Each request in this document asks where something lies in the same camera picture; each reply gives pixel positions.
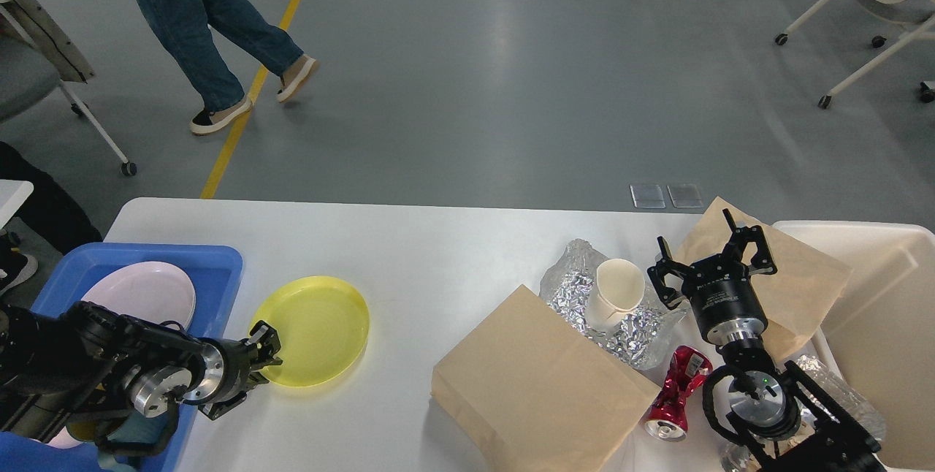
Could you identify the dark green mug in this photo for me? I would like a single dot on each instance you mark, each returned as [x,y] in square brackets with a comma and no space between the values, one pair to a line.
[125,444]

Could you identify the pink mug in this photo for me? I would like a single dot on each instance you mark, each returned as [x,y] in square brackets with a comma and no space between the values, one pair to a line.
[64,440]

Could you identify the large brown paper bag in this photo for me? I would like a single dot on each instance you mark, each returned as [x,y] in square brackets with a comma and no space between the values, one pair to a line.
[533,394]

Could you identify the crushed red can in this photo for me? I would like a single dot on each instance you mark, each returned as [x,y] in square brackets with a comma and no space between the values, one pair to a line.
[688,370]

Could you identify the grey chair left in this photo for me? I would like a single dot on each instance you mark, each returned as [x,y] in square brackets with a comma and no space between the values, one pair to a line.
[38,58]

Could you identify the floor socket plate right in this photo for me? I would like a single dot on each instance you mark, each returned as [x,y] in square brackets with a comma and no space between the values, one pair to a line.
[685,195]

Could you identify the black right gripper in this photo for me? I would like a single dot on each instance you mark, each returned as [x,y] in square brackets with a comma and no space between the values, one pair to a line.
[727,297]

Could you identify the person in black trousers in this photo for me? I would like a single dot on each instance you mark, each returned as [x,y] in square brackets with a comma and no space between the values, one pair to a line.
[50,211]

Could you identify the white plastic bin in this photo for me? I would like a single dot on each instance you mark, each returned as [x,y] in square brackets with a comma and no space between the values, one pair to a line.
[881,331]

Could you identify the floor socket plate left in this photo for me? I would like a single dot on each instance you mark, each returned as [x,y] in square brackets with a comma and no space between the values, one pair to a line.
[648,196]

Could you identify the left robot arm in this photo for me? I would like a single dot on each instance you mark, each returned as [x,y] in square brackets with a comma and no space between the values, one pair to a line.
[127,376]

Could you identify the crumpled aluminium foil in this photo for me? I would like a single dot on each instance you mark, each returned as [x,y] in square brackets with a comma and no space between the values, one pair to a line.
[642,338]

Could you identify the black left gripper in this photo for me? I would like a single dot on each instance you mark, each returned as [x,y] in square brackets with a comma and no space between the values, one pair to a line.
[230,366]

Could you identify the pink plate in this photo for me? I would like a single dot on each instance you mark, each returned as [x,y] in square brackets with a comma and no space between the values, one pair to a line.
[155,291]

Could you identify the blue plastic tray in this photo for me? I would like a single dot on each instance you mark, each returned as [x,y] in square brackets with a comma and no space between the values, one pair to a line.
[215,270]

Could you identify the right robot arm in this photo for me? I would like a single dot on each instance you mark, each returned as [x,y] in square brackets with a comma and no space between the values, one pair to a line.
[783,417]

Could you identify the white paper cup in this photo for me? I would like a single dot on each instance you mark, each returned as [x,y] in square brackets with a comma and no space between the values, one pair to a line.
[618,289]

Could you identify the white side table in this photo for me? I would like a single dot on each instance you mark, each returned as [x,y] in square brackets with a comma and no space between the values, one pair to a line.
[13,195]

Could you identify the yellow plastic plate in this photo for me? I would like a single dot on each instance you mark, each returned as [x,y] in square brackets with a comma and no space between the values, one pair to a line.
[323,325]

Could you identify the floor socket plate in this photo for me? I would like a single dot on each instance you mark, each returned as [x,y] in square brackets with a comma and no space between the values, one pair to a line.
[648,196]
[685,195]

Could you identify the brown paper bag right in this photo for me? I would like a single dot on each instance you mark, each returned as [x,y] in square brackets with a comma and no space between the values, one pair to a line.
[797,298]

